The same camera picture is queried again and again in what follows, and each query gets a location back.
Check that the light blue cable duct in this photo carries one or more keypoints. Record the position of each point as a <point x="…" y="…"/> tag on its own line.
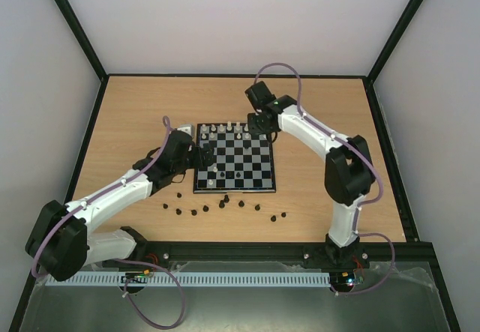
<point x="205" y="279"/>

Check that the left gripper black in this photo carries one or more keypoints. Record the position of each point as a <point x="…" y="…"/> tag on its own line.
<point x="199" y="160"/>

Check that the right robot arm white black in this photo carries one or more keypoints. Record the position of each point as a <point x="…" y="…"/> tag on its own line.
<point x="349" y="172"/>

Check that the black aluminium rail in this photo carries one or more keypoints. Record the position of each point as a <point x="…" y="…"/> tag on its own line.
<point x="240" y="251"/>

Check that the black and white chessboard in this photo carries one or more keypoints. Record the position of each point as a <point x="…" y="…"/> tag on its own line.
<point x="255" y="164"/>

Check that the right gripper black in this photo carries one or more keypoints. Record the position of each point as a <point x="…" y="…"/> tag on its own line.
<point x="260" y="124"/>

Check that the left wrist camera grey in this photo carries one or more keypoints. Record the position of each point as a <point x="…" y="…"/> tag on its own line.
<point x="187" y="128"/>

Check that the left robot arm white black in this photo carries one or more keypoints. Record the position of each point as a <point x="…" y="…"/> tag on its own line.
<point x="65" y="239"/>

